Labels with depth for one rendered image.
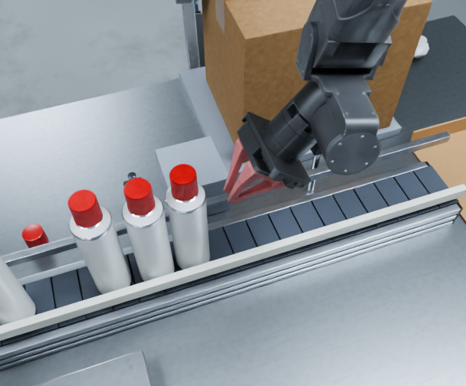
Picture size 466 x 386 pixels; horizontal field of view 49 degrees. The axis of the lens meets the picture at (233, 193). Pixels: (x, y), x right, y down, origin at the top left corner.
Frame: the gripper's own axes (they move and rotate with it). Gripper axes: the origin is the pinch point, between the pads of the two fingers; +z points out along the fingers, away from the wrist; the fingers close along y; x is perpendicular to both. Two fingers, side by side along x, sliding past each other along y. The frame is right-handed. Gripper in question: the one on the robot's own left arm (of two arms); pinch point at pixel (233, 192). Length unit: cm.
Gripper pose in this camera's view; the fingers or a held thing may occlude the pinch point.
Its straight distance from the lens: 67.2
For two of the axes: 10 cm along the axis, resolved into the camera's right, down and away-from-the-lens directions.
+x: 7.2, 2.0, 6.7
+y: 3.2, 7.6, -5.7
